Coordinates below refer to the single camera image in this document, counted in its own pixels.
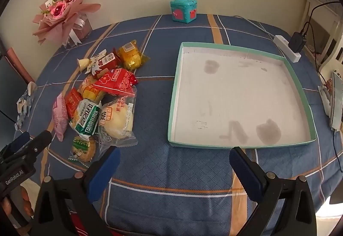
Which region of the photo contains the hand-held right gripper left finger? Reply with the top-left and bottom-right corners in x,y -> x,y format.
32,146 -> 121,236

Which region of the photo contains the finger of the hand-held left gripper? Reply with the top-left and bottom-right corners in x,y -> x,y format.
24,130 -> 52,159
3,131 -> 31,154

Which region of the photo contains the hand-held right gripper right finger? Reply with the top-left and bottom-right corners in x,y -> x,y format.
229,146 -> 318,236

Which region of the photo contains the round cake packet green print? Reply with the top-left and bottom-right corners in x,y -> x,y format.
68,135 -> 100,164

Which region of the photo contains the pink snack packet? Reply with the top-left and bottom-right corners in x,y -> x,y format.
52,93 -> 69,142

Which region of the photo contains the green snack packet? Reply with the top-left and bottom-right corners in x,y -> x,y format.
68,99 -> 103,137

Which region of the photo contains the red gold-patterned packet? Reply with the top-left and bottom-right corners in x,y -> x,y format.
64,89 -> 83,119

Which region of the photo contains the clear bun packet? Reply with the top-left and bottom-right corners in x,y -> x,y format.
97,90 -> 138,148

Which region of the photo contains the orange snack packet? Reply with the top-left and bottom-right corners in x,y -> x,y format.
78,75 -> 106,102

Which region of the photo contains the green-edged cardboard tray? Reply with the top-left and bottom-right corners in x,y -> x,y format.
167,42 -> 317,149

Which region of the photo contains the red flower-print snack packet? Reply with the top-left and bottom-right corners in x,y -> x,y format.
92,68 -> 139,96

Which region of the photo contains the red and cream snack packet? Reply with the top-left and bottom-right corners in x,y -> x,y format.
86,49 -> 121,79

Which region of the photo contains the person's left hand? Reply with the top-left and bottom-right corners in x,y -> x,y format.
0,188 -> 34,220

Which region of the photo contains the blue white crumpled wrapper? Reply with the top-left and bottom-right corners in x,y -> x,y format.
15,81 -> 38,129

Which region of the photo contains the blue plaid tablecloth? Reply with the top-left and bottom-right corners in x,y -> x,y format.
13,14 -> 343,236

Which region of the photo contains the dark brown-framed panel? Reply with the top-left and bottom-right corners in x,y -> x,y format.
0,47 -> 35,129

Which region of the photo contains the small white cone jelly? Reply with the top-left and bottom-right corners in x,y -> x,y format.
76,59 -> 90,72

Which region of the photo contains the tablet on white stand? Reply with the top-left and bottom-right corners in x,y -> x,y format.
317,70 -> 343,132

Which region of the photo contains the yellow cake packet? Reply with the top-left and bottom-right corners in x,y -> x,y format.
116,39 -> 150,72

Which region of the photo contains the pink translucent box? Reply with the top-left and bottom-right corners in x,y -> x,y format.
72,15 -> 93,41

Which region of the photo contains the white power strip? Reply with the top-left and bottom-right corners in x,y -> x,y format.
275,35 -> 301,63

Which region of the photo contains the pink flower bouquet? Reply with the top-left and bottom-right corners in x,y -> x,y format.
32,0 -> 102,46

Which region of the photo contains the black charger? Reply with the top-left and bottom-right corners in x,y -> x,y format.
289,32 -> 307,53

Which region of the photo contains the white wooden furniture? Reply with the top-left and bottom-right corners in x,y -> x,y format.
299,0 -> 343,70

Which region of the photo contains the teal toy box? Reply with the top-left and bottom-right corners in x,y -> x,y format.
170,0 -> 198,23

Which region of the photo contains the white power cable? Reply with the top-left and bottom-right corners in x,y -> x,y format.
232,15 -> 276,38

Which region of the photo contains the black charger cable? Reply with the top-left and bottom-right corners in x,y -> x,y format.
299,1 -> 342,35

